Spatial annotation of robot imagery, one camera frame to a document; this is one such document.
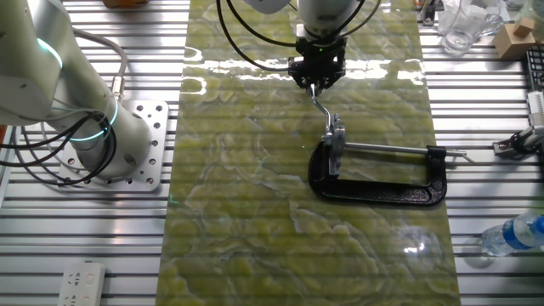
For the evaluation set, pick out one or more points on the clear glass mug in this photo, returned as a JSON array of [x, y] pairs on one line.
[[463, 30]]

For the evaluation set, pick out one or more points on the silver lever base bracket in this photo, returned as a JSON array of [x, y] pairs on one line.
[[335, 144]]

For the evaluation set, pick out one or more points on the small black stand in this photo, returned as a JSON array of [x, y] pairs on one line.
[[429, 13]]

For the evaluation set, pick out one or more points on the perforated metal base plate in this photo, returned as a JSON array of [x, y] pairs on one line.
[[155, 140]]

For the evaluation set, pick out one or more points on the clear water bottle blue cap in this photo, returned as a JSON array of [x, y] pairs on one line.
[[510, 236]]

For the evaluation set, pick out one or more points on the green marble pattern mat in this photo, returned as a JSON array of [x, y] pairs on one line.
[[255, 212]]

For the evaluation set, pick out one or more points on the silver ribbed depth camera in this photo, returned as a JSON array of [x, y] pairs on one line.
[[536, 108]]

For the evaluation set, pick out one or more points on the black keyboard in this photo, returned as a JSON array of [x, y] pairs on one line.
[[536, 68]]

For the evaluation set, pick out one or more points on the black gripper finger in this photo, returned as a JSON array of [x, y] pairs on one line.
[[305, 81], [331, 80]]

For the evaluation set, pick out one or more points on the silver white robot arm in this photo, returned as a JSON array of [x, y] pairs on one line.
[[42, 85]]

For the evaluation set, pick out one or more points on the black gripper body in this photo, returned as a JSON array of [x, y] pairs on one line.
[[321, 55]]

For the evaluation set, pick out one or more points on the small camera on bracket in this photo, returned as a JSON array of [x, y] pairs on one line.
[[516, 144]]

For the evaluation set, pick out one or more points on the small light wooden block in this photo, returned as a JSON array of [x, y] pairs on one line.
[[523, 27]]

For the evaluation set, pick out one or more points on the white power strip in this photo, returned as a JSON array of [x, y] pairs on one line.
[[81, 285]]

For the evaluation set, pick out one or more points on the black C-clamp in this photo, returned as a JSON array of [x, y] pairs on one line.
[[374, 193]]

